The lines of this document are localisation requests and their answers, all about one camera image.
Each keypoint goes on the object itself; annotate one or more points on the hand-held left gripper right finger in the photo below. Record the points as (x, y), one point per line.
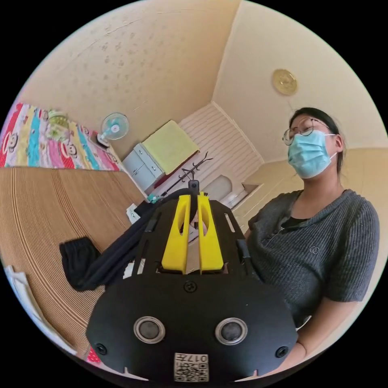
(209, 245)

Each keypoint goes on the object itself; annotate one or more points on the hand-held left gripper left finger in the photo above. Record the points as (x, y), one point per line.
(176, 242)

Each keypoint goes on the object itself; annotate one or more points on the black pants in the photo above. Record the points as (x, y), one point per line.
(79, 264)

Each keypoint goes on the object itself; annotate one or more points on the black coat rack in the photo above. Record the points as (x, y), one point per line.
(194, 168)

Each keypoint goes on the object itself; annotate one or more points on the white cupboard with yellow cloth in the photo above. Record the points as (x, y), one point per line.
(145, 169)

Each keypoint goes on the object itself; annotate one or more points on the person's body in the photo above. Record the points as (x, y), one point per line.
(309, 242)

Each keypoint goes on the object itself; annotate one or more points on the small turquoise fan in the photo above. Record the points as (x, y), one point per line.
(115, 125)

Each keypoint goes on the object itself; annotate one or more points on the bed with woven mat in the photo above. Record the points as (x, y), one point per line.
(45, 212)

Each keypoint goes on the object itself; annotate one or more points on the white cloth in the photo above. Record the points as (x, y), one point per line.
(18, 285)

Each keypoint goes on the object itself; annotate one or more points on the green floral cushion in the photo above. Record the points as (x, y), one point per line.
(57, 121)

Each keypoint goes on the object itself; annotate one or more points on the round golden ceiling lamp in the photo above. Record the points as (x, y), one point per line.
(285, 82)

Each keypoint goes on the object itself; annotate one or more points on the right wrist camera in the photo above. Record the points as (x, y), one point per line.
(193, 184)

